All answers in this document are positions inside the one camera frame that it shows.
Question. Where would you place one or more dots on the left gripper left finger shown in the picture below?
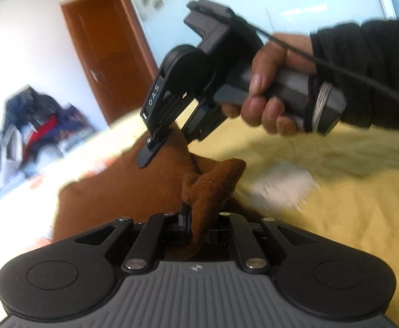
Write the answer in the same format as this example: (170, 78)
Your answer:
(163, 231)

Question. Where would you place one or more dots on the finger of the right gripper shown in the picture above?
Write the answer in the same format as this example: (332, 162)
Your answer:
(156, 138)
(203, 121)

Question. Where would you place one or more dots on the brown knit sweater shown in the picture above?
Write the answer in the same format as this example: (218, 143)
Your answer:
(174, 177)

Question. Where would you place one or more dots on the brown wooden door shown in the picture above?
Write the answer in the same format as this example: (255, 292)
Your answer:
(113, 52)

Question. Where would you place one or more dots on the white cloth on bed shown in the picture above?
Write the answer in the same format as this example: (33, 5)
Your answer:
(284, 186)

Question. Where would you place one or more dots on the yellow patterned bed quilt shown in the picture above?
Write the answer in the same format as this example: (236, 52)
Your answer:
(357, 202)

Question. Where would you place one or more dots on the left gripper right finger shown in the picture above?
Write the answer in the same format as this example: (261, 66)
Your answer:
(232, 239)

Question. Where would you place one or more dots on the black sleeved right forearm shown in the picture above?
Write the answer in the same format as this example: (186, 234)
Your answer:
(371, 49)

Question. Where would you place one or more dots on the pile of clothes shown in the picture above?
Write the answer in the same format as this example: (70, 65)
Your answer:
(32, 121)

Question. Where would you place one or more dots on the right human hand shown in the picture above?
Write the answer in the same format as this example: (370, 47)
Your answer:
(258, 110)

